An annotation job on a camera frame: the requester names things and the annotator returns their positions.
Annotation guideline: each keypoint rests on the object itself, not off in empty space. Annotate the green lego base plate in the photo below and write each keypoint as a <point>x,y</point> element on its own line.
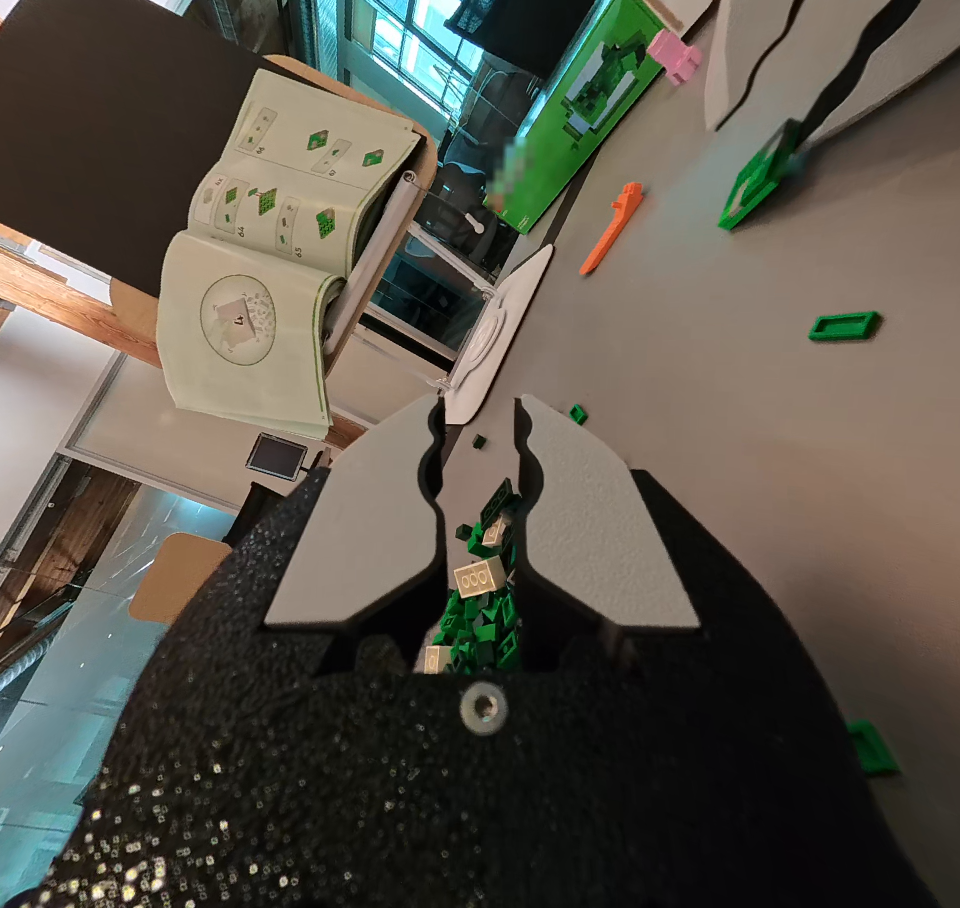
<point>731,214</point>

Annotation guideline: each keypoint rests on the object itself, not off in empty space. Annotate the small wall tablet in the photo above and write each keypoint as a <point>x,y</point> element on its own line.
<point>276,456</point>

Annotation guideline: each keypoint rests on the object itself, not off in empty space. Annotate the brown wooden board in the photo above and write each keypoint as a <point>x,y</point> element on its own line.
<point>180,578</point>

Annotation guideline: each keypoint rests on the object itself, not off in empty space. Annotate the pink lego pig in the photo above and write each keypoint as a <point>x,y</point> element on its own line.
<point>675,53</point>

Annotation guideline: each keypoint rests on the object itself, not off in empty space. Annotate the green lego frame piece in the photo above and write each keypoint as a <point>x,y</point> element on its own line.
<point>889,758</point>
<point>818,330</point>

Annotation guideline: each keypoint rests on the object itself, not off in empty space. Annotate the open instruction booklet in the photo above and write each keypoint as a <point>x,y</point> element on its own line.
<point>225,368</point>

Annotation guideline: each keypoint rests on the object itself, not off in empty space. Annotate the green lego set box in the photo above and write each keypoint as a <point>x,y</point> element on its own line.
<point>555,165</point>

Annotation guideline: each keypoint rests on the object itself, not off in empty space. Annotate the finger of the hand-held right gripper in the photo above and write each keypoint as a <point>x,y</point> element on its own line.
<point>915,45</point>
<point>750,15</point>

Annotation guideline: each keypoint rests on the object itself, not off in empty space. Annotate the white flat base plate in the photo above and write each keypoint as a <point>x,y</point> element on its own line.
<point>510,308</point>

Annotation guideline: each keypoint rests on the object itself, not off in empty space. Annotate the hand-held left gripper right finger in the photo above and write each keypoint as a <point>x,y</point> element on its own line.
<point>607,540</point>

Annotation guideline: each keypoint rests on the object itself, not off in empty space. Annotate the dark office chair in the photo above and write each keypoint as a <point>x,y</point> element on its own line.
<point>457,195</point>

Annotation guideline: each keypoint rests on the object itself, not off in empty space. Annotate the wooden ceiling beam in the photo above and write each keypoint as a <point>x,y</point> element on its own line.
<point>60,293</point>

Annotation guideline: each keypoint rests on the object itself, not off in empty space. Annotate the orange brick separator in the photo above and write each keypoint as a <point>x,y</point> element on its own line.
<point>611,229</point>

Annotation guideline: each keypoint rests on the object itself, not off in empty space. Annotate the black mesh office chair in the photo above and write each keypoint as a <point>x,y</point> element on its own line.
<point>540,15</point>

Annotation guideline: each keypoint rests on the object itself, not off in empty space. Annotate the large glass window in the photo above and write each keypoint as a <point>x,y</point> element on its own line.
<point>420,8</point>

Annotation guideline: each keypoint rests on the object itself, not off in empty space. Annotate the pile of lego bricks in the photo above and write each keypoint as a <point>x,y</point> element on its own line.
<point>480,578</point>

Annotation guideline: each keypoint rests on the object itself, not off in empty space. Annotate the black panel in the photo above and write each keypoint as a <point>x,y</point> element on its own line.
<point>112,98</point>

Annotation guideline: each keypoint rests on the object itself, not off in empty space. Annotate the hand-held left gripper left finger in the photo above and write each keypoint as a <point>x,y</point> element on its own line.
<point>360,540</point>

